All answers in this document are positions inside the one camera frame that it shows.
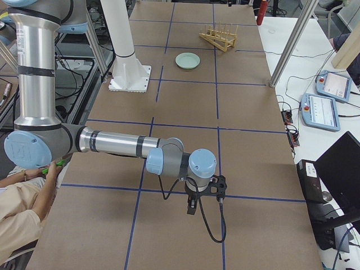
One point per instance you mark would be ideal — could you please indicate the person in beige clothes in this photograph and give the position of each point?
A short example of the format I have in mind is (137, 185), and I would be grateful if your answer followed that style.
(26, 199)

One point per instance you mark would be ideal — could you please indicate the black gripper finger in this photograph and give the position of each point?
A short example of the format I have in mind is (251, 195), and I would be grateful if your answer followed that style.
(193, 206)
(189, 206)

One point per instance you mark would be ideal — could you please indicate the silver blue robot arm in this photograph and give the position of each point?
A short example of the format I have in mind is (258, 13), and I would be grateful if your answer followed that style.
(40, 136)

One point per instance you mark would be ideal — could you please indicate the wooden dish rack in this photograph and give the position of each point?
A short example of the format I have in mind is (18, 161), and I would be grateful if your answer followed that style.
(221, 36)

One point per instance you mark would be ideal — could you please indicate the near blue teach pendant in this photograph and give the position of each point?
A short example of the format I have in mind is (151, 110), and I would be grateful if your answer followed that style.
(320, 112)

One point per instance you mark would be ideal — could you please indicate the red black connector box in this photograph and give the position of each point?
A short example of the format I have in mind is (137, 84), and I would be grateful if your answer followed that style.
(287, 117)

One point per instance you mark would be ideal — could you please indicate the far blue teach pendant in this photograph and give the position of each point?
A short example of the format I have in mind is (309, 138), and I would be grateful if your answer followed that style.
(335, 85)

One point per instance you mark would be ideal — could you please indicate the black monitor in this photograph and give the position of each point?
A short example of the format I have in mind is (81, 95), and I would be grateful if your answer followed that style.
(338, 168)

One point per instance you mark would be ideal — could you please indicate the light green plate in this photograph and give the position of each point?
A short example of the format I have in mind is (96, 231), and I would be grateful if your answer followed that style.
(187, 60)

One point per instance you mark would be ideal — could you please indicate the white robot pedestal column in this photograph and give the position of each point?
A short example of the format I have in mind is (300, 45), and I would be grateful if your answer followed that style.
(128, 73)

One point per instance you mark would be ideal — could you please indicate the person's hand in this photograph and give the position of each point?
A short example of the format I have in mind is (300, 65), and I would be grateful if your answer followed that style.
(53, 171)

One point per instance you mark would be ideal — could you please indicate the red cylinder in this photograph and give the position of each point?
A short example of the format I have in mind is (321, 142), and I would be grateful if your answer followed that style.
(262, 11)

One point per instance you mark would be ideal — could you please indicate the brown paper table cover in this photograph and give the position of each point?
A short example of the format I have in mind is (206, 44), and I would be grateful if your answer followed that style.
(209, 88)

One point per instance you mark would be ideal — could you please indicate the aluminium frame post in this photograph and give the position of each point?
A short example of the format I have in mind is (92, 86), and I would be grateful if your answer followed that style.
(295, 35)

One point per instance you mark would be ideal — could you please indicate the blue teach pendant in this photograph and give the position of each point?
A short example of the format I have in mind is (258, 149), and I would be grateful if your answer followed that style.
(320, 112)
(335, 85)

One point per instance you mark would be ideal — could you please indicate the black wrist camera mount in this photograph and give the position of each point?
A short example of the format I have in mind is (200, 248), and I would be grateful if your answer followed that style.
(217, 187)

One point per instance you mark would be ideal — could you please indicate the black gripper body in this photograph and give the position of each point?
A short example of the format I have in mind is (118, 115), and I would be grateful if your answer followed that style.
(192, 195)

